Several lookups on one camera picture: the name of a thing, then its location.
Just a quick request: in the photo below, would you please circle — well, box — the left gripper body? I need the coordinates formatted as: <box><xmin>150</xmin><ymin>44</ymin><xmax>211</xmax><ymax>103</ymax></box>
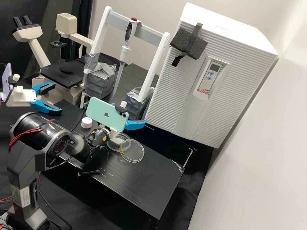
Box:
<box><xmin>6</xmin><ymin>85</ymin><xmax>37</xmax><ymax>108</ymax></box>

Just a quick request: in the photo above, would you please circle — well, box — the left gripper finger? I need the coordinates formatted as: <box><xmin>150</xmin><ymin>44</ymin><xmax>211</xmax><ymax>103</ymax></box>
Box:
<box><xmin>30</xmin><ymin>100</ymin><xmax>63</xmax><ymax>116</ymax></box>
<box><xmin>31</xmin><ymin>82</ymin><xmax>56</xmax><ymax>96</ymax></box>

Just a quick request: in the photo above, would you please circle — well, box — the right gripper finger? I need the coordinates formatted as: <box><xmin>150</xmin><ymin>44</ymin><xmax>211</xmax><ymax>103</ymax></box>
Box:
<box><xmin>125</xmin><ymin>119</ymin><xmax>147</xmax><ymax>131</ymax></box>

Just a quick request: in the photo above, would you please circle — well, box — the white-capped bottle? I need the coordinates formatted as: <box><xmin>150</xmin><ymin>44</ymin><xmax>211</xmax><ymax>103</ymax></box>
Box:
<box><xmin>81</xmin><ymin>117</ymin><xmax>94</xmax><ymax>130</ymax></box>

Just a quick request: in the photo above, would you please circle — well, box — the petri dish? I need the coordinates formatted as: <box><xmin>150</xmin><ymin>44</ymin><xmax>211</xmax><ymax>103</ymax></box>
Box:
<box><xmin>106</xmin><ymin>133</ymin><xmax>131</xmax><ymax>152</ymax></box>

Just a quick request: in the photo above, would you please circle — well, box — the grey taped block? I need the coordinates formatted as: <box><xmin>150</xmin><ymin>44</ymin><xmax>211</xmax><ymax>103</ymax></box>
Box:
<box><xmin>85</xmin><ymin>63</ymin><xmax>118</xmax><ymax>100</ymax></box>
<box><xmin>124</xmin><ymin>87</ymin><xmax>155</xmax><ymax>121</ymax></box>

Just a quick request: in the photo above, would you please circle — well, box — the petri dish lid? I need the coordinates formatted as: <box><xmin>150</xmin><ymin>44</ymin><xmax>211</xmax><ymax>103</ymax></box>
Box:
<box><xmin>119</xmin><ymin>138</ymin><xmax>145</xmax><ymax>164</ymax></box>

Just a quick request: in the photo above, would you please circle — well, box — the cream microscope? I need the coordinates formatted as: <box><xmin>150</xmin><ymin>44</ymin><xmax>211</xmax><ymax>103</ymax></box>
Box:
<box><xmin>12</xmin><ymin>13</ymin><xmax>95</xmax><ymax>107</ymax></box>

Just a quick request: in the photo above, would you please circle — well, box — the incubator door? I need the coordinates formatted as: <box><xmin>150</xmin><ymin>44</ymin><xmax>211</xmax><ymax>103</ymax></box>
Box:
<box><xmin>145</xmin><ymin>17</ymin><xmax>280</xmax><ymax>150</ymax></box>

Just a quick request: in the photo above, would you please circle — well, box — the pipette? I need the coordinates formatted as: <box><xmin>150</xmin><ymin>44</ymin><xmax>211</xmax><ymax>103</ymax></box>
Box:
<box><xmin>112</xmin><ymin>17</ymin><xmax>141</xmax><ymax>99</ymax></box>

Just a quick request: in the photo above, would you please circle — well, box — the white pipette stand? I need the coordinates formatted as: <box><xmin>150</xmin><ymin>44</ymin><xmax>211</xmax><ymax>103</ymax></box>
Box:
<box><xmin>83</xmin><ymin>6</ymin><xmax>171</xmax><ymax>102</ymax></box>

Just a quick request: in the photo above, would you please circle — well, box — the white incubator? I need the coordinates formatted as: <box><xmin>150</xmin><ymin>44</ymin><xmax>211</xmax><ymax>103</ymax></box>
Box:
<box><xmin>145</xmin><ymin>2</ymin><xmax>280</xmax><ymax>150</ymax></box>

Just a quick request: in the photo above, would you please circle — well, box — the right wrist camera phone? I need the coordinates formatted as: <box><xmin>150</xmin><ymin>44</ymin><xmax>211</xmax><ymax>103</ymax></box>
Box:
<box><xmin>86</xmin><ymin>96</ymin><xmax>130</xmax><ymax>133</ymax></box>

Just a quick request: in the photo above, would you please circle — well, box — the wrist camera phone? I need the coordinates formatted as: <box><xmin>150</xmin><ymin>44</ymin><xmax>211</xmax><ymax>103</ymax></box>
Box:
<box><xmin>86</xmin><ymin>96</ymin><xmax>130</xmax><ymax>133</ymax></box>
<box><xmin>0</xmin><ymin>63</ymin><xmax>21</xmax><ymax>101</ymax></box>

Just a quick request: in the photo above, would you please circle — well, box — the left wrist camera phone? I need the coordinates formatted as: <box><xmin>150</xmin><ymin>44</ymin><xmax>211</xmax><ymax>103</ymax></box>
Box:
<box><xmin>0</xmin><ymin>63</ymin><xmax>21</xmax><ymax>101</ymax></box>

